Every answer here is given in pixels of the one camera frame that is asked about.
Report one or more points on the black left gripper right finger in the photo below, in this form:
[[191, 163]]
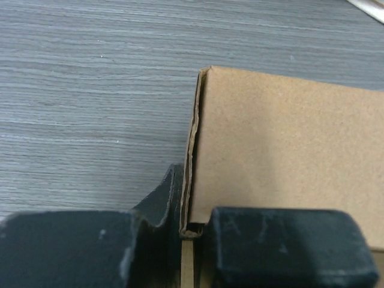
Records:
[[262, 247]]

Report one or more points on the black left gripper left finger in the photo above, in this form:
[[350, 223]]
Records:
[[136, 248]]

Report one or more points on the brown cardboard box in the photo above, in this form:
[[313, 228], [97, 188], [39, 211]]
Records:
[[264, 140]]

